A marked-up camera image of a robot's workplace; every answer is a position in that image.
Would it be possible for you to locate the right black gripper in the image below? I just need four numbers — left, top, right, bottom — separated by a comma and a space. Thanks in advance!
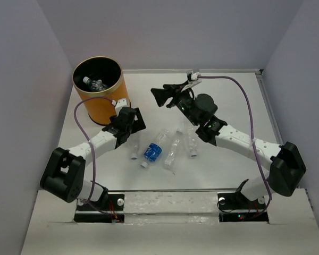
150, 81, 199, 126

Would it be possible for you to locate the blue label plastic bottle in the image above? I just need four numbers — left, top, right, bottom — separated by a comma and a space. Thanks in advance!
141, 143, 163, 168

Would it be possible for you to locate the clear crushed bottle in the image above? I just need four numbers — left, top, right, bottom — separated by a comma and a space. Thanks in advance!
163, 128, 183, 171

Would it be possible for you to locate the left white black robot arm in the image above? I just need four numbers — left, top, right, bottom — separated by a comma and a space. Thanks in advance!
40, 107, 146, 210

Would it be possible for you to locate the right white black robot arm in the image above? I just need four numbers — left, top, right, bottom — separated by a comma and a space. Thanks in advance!
150, 84, 306, 208

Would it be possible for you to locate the orange cylindrical bin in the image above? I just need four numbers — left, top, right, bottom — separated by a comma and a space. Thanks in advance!
72, 56, 129, 125

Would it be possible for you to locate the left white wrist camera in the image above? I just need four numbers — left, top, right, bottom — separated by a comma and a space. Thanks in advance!
112, 98, 130, 115

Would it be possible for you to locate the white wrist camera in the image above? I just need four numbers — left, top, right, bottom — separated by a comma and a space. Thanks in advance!
112, 98, 130, 115
182, 70, 202, 91

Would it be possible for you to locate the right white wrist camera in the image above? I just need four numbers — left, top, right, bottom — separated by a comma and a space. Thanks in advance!
182, 70, 202, 91

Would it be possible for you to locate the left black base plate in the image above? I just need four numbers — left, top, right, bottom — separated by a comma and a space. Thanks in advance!
74, 192, 125, 224

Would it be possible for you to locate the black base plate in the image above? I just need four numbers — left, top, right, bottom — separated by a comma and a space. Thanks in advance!
217, 193, 269, 223
74, 192, 125, 224

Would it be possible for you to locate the aluminium rail right edge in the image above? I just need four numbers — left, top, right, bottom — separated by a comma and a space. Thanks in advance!
255, 69, 301, 188

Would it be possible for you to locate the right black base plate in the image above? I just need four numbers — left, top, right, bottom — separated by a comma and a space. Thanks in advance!
217, 193, 269, 223

